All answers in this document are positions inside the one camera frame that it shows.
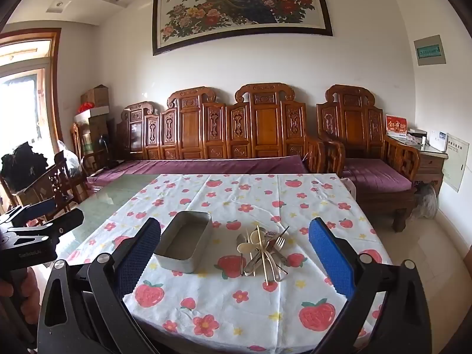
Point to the long purple seat cushion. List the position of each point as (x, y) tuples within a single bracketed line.
[(184, 166)]

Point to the black desk lamp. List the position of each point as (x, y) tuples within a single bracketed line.
[(103, 143)]

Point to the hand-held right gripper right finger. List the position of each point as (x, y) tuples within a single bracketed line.
[(328, 258)]

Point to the grey wall panel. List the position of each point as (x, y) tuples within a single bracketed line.
[(429, 51)]

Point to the carved wooden armchair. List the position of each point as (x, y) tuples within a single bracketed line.
[(354, 125)]

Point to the black cloth pile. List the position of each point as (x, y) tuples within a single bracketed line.
[(22, 166)]

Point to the wooden door frame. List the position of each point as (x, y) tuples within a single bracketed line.
[(55, 81)]

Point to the wooden side table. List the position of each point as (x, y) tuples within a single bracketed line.
[(427, 162)]

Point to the metal spoon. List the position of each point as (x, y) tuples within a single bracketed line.
[(247, 265)]

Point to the square purple seat cushion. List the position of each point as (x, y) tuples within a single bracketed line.
[(376, 177)]

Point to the person's left hand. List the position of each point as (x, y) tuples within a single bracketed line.
[(32, 287)]

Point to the cream plastic fork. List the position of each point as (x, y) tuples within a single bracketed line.
[(280, 243)]

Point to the red flower bunch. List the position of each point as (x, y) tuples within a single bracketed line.
[(84, 108)]

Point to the tissue box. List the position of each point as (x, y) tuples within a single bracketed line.
[(417, 135)]

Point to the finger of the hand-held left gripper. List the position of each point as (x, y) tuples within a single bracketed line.
[(68, 221), (40, 208)]

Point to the brown cardboard box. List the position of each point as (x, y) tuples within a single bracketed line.
[(96, 96)]

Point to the light wooden chopstick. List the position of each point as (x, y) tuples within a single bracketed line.
[(261, 254)]

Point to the strawberry print tablecloth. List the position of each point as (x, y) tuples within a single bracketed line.
[(258, 199)]

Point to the grey plastic bag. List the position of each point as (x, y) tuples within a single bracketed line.
[(427, 201)]

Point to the tall wooden chair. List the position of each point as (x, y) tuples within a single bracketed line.
[(75, 140)]

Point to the white tabletop device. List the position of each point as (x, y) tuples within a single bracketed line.
[(437, 141)]

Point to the carved wooden sofa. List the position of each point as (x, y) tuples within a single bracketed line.
[(191, 125)]

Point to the clear plastic bag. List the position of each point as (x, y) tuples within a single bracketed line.
[(70, 158)]

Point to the brown chopstick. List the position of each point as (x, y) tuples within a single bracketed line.
[(282, 234)]

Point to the recessed ceiling light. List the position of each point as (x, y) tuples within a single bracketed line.
[(58, 4)]

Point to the white wall box cover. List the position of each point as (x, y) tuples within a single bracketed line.
[(453, 167)]

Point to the metal rectangular container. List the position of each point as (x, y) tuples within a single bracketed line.
[(177, 261)]

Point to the framed peacock painting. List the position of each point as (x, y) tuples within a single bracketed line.
[(239, 3)]

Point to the metal fork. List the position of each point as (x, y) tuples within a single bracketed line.
[(271, 233)]

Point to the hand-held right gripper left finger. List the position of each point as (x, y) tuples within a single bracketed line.
[(138, 258)]

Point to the carved wooden chair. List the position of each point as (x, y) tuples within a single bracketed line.
[(55, 184)]

